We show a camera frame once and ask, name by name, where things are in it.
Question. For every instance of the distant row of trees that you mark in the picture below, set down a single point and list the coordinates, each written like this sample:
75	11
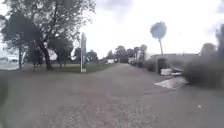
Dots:
120	53

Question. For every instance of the tall pale sign pillar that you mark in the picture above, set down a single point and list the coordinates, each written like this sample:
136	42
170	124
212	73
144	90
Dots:
83	50

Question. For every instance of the grey asphalt path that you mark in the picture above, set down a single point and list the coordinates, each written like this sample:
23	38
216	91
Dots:
110	96

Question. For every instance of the green grass field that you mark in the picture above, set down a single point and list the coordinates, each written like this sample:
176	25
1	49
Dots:
71	68

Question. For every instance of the tall thin palm tree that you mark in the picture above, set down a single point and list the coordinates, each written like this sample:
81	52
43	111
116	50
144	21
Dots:
158	33

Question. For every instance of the low grey building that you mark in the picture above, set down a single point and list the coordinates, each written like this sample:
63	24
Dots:
173	58

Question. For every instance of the pale flat boards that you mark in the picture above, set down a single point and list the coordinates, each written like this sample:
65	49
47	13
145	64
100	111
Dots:
172	82

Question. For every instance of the large dark tree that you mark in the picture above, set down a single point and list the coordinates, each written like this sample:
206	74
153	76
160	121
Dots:
50	20

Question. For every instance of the dark hedge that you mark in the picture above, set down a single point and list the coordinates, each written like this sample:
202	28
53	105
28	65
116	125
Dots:
203	71

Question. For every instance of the small dark tree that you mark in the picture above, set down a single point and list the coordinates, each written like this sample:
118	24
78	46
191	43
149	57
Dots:
18	33

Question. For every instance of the white vehicle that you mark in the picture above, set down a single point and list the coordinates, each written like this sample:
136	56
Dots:
12	58

